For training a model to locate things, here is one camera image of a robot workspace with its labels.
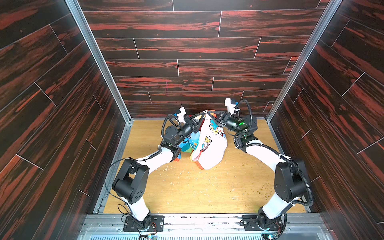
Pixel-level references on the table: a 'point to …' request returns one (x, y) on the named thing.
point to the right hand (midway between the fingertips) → (209, 110)
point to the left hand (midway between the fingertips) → (206, 115)
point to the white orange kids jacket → (209, 146)
